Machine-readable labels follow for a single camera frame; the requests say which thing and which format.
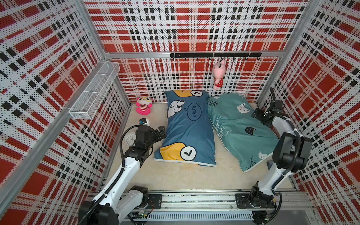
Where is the black wall hook rail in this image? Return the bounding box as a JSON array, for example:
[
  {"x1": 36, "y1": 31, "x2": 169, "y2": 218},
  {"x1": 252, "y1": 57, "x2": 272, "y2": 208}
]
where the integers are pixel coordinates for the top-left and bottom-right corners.
[{"x1": 170, "y1": 52, "x2": 262, "y2": 59}]

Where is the white square alarm clock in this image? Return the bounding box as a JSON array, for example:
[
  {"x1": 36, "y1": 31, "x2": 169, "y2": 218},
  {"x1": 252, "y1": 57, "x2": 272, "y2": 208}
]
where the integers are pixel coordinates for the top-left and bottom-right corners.
[{"x1": 124, "y1": 131, "x2": 136, "y2": 146}]

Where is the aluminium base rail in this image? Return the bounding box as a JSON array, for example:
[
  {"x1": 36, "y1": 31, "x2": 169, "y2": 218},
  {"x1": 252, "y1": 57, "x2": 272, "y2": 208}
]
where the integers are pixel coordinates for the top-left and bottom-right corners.
[{"x1": 81, "y1": 191, "x2": 313, "y2": 225}]

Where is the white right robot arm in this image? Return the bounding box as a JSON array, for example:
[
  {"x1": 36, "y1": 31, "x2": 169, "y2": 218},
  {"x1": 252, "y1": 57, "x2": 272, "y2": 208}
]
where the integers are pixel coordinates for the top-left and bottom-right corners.
[{"x1": 235, "y1": 99, "x2": 313, "y2": 209}]

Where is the pink hanging plush doll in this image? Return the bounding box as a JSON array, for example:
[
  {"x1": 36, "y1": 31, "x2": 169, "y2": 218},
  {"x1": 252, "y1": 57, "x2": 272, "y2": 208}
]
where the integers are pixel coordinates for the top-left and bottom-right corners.
[{"x1": 212, "y1": 59, "x2": 226, "y2": 90}]

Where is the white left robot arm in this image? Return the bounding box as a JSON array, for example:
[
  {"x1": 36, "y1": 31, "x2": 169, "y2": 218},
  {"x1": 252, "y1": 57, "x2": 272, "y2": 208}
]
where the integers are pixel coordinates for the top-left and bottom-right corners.
[{"x1": 78, "y1": 124, "x2": 166, "y2": 225}]

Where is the white wire mesh basket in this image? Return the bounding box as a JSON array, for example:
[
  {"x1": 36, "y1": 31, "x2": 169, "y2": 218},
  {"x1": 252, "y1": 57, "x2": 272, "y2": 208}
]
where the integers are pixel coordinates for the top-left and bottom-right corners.
[{"x1": 69, "y1": 61, "x2": 120, "y2": 120}]

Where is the teal cat print pillow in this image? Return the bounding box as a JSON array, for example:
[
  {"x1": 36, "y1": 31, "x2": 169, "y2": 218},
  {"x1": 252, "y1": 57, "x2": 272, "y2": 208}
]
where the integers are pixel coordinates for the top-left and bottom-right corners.
[{"x1": 207, "y1": 93, "x2": 278, "y2": 172}]

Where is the blue cartoon print pillow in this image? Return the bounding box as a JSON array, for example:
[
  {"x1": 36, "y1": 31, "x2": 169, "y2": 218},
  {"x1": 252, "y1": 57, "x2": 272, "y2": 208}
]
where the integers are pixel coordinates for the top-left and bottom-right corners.
[{"x1": 154, "y1": 90, "x2": 217, "y2": 167}]

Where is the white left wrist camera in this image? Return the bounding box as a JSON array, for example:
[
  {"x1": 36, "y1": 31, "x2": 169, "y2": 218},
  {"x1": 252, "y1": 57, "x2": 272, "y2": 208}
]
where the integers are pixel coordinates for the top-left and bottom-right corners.
[{"x1": 139, "y1": 118, "x2": 150, "y2": 126}]

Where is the pink striped plush toy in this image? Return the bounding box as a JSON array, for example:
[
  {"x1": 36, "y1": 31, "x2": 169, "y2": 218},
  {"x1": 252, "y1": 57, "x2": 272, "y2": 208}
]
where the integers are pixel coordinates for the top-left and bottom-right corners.
[{"x1": 136, "y1": 96, "x2": 152, "y2": 115}]

